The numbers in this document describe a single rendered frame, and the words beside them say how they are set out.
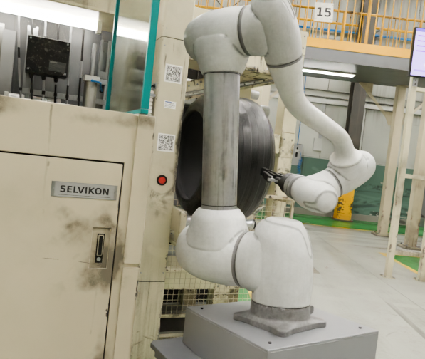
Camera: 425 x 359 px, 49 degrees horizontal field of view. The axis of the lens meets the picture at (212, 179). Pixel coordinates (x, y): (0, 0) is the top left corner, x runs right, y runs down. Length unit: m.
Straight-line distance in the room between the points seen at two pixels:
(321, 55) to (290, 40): 6.66
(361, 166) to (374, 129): 10.58
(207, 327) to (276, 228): 0.32
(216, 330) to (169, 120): 1.02
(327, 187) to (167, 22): 0.99
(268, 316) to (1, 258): 0.64
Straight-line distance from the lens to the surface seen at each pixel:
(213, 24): 1.29
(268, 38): 1.24
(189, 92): 2.43
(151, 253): 2.02
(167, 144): 1.98
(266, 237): 1.19
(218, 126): 1.26
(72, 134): 1.11
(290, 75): 1.28
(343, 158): 1.53
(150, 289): 2.07
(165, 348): 1.36
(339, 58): 7.98
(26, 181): 1.10
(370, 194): 12.05
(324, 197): 1.46
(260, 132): 1.95
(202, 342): 1.31
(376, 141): 12.14
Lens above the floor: 1.19
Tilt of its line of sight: 3 degrees down
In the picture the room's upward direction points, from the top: 6 degrees clockwise
